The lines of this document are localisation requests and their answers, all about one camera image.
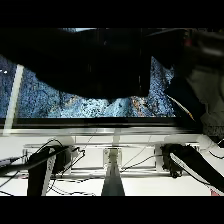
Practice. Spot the silver frame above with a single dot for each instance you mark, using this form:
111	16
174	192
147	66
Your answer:
112	181

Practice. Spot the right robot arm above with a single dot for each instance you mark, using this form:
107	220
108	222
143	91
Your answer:
195	163

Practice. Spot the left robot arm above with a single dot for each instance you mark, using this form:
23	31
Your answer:
38	170

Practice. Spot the heap of clothes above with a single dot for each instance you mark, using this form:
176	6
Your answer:
208	90

